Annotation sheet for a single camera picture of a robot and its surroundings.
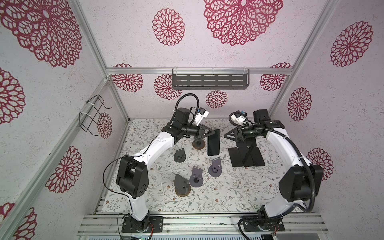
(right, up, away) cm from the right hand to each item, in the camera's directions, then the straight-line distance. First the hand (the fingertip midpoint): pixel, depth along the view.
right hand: (227, 133), depth 80 cm
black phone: (-8, -8, -3) cm, 11 cm away
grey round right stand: (-5, -22, +8) cm, 24 cm away
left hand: (-9, 0, -3) cm, 9 cm away
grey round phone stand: (-16, -27, +7) cm, 33 cm away
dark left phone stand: (-27, -14, +14) cm, 33 cm away
